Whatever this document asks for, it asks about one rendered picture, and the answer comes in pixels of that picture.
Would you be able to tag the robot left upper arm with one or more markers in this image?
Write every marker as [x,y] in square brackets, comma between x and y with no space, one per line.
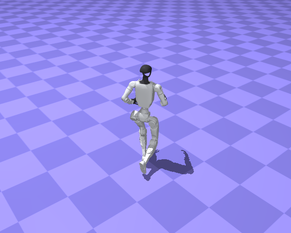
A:
[128,91]

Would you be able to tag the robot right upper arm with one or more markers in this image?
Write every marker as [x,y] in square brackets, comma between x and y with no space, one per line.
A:
[158,88]

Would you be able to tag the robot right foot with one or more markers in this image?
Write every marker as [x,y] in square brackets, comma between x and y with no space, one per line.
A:
[143,166]

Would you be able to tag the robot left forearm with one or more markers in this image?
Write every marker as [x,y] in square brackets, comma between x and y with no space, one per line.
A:
[129,101]

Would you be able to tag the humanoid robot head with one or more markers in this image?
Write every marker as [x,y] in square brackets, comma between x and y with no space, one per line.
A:
[145,69]

